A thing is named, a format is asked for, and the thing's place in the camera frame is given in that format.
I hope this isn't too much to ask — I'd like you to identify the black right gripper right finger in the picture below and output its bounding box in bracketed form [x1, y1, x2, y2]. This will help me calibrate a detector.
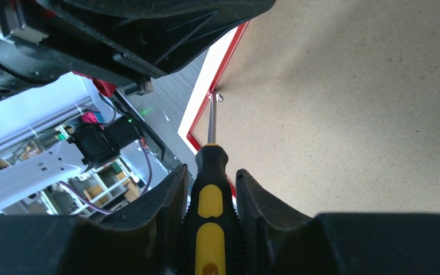
[235, 169, 440, 274]

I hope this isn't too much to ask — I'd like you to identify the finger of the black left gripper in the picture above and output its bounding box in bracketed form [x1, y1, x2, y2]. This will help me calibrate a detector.
[39, 1, 274, 78]

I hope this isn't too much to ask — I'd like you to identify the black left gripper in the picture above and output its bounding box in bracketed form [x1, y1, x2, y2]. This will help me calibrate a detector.
[0, 1, 152, 101]

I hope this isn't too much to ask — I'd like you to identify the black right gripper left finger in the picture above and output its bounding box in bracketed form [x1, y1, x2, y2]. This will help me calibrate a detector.
[0, 164, 188, 274]

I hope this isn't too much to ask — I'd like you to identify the black yellow screwdriver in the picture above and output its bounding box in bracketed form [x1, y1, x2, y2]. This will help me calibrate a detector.
[175, 93, 247, 274]

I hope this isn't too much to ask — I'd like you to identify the red picture frame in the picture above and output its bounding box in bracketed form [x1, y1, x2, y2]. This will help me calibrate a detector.
[177, 0, 440, 219]

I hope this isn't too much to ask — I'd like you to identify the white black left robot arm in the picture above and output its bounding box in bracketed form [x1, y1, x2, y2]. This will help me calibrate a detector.
[0, 1, 274, 210]

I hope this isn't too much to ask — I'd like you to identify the red cloth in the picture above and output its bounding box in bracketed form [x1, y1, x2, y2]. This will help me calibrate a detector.
[72, 71, 117, 97]

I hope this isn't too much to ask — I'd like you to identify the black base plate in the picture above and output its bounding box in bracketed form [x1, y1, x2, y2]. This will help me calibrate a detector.
[112, 91, 182, 171]

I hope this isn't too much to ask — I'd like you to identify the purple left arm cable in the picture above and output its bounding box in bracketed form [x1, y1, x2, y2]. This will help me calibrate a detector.
[58, 146, 153, 215]

